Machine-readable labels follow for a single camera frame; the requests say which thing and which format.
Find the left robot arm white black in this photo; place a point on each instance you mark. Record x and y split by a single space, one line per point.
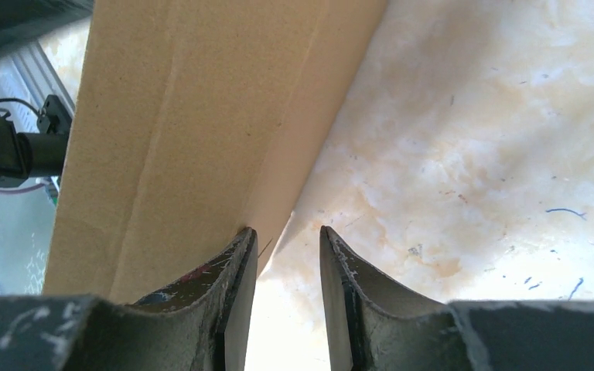
33 140

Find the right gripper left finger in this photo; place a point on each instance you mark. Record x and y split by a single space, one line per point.
200 321

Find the brown cardboard box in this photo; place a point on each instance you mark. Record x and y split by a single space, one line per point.
195 119

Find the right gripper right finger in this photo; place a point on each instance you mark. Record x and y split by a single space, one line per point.
375 323

